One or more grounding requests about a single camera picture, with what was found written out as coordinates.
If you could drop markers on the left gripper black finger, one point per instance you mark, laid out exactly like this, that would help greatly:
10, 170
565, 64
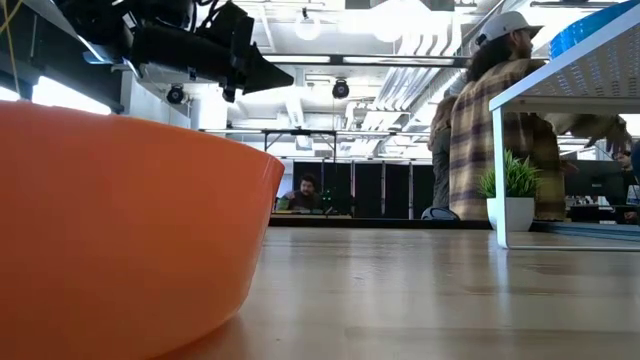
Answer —
260, 72

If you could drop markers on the orange plastic mini bowl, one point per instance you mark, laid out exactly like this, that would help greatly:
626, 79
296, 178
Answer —
125, 225

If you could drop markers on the blue plastic mini bowl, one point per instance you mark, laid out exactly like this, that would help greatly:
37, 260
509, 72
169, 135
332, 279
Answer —
565, 47
580, 27

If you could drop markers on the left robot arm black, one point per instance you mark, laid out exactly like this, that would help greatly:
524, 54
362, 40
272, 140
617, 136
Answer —
90, 15

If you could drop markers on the black hanging spotlight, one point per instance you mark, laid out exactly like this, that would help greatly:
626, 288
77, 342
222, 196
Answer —
175, 95
340, 90

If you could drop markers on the round white pendant lamp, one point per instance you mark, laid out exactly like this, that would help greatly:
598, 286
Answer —
307, 27

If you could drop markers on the black ceiling light bar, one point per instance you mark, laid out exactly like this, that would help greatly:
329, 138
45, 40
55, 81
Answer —
337, 60

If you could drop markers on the person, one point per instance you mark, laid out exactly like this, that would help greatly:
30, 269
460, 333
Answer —
305, 197
624, 161
475, 150
442, 165

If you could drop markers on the black partition panels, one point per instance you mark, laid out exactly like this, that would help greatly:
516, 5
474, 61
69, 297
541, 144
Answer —
370, 190

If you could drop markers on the black chair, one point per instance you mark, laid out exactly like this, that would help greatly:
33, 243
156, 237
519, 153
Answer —
440, 215

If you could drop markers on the green plant in white pot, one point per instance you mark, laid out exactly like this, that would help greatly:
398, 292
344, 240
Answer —
520, 210

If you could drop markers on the white perforated metal rack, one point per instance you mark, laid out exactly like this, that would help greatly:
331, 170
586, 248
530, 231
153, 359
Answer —
575, 75

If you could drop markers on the black monitor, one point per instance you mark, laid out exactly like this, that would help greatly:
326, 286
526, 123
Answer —
592, 182

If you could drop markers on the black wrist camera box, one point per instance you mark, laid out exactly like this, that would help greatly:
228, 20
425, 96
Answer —
240, 30

